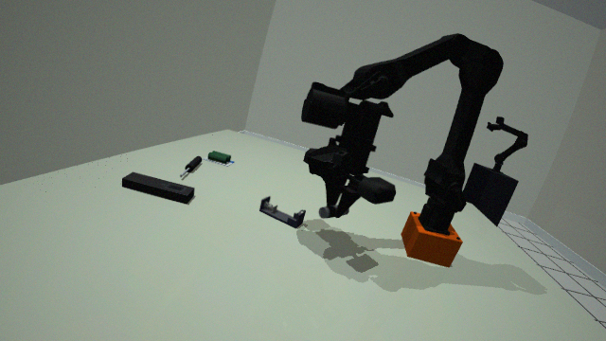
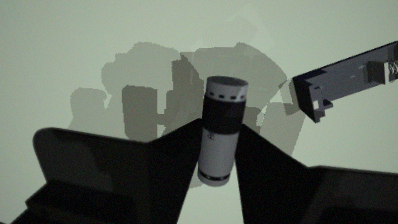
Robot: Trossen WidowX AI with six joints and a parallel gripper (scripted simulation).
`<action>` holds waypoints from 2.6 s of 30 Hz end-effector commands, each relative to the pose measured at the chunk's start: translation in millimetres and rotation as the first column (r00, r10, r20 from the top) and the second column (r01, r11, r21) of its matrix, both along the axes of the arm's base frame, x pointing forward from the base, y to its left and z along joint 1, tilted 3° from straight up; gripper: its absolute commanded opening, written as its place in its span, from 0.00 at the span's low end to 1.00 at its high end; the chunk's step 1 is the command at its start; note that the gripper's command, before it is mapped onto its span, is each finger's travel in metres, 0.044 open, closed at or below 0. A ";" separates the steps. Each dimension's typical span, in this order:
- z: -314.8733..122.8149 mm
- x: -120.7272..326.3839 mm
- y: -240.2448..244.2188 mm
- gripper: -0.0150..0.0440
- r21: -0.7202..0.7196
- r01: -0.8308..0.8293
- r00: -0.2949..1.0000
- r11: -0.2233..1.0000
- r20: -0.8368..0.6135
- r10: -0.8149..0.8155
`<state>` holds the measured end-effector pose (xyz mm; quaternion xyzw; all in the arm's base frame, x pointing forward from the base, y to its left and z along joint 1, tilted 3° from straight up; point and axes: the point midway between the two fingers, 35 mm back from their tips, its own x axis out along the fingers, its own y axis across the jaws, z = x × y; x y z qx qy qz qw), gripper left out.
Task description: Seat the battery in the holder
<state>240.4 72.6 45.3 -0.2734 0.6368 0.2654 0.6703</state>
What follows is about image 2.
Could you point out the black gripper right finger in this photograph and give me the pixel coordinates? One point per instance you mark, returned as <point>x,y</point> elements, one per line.
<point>275,188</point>

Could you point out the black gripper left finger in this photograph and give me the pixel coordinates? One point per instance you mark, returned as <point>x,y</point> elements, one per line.
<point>156,174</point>

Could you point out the grey and black battery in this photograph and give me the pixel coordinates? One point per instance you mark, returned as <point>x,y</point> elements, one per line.
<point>222,117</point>

